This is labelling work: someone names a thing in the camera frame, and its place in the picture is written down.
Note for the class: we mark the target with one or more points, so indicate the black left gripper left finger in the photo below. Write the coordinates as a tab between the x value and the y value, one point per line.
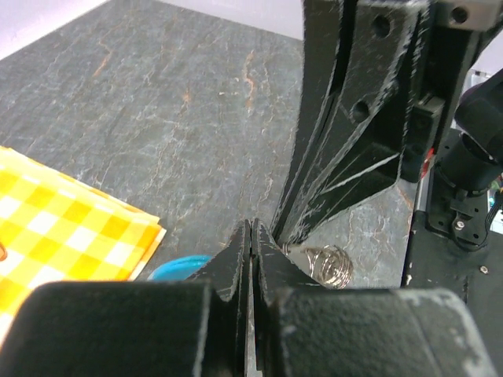
193	327

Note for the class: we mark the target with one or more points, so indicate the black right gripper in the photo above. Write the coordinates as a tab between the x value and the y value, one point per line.
363	141

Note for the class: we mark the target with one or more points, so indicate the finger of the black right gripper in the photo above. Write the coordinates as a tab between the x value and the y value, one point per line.
328	34

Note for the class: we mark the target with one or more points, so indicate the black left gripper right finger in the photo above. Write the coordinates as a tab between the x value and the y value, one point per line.
305	329

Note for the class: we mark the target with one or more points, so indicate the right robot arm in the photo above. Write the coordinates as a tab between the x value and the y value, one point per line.
475	137

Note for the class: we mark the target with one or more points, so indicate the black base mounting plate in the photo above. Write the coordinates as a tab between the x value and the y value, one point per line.
451	245

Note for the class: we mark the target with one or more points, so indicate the yellow checkered cloth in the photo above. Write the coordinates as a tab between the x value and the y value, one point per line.
54	227

